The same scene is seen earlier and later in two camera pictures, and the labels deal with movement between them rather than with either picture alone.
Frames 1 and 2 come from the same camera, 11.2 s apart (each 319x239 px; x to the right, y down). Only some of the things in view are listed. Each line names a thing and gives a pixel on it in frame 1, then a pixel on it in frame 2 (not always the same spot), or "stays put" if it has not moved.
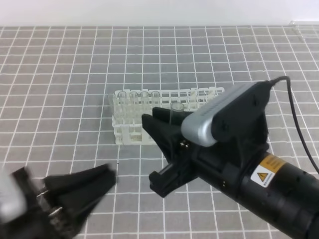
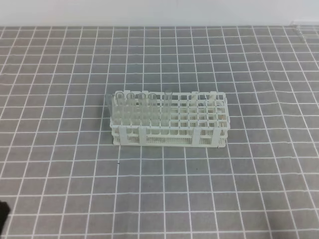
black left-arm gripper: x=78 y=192 to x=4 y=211
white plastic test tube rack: x=129 y=105 stays put
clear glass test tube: x=175 y=114 to x=166 y=113
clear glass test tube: x=144 y=104 stays put
